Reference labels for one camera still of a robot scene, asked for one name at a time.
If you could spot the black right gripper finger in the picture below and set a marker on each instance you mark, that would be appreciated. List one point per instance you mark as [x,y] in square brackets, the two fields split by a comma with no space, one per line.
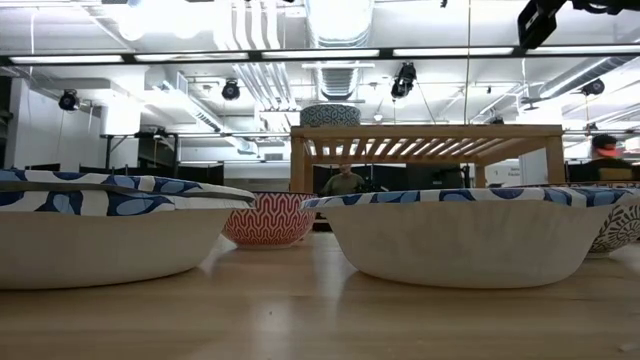
[532,30]

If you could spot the black white floral ceramic bowl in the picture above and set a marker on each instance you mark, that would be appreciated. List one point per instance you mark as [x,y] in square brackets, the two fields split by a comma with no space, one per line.
[620,230]

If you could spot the red wave patterned ceramic bowl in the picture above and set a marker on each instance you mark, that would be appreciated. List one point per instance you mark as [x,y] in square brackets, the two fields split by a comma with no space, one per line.
[272,220]

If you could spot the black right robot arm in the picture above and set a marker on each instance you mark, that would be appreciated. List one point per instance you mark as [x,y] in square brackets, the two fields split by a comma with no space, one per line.
[605,5]

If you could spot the wooden slatted shelf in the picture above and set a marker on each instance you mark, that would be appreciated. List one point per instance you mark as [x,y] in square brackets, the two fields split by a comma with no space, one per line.
[425,132]

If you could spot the black ceiling spotlight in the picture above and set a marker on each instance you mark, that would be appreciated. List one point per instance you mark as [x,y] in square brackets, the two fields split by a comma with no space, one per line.
[593,87]
[230,90]
[69,100]
[403,81]

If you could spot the thin vertical metal rod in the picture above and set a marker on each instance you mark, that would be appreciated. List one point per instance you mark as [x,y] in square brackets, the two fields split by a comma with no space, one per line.
[468,90]

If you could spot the person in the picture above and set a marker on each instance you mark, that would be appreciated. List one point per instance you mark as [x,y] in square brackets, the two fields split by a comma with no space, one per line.
[343,183]
[606,157]

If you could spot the teal star patterned ceramic bowl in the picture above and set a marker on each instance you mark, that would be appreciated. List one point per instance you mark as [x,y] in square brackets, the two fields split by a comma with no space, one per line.
[330,116]

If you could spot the silver ceiling air duct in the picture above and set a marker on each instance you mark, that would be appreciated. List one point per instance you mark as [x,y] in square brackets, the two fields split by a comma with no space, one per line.
[339,80]

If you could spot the overhead light bar frame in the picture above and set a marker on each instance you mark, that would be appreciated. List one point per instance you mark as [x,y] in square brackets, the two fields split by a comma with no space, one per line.
[320,54]

